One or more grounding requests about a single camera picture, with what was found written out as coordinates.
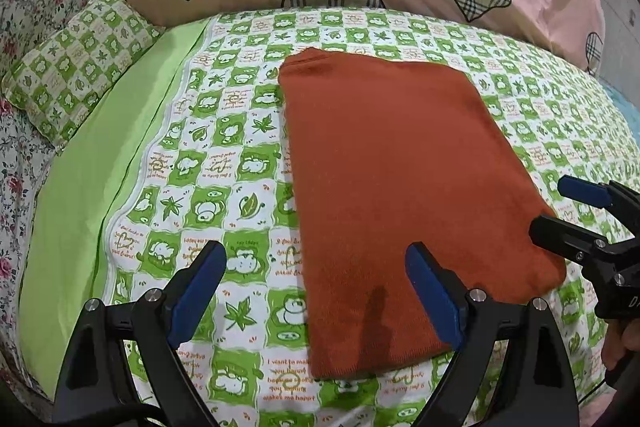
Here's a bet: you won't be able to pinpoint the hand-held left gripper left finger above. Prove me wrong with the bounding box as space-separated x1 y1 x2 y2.
51 240 228 427

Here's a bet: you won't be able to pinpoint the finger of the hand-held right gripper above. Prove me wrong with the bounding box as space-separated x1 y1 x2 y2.
557 175 615 208
528 215 608 264

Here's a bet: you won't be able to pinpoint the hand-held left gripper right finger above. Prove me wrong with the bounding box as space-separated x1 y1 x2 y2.
404 243 582 427

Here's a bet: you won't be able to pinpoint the orange knit sweater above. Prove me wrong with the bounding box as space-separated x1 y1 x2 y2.
277 47 568 380

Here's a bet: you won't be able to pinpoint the person's right hand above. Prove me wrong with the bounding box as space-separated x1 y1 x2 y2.
601 320 640 374

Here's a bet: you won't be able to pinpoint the green checkered bed sheet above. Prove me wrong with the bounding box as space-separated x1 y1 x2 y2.
17 6 640 427

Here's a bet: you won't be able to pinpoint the green checkered pillow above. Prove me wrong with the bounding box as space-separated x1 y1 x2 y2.
1 0 166 156

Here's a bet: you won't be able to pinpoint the floral blanket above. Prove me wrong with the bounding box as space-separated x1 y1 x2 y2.
0 0 143 410

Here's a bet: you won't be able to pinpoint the black cable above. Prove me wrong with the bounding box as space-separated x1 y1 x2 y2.
579 359 626 408

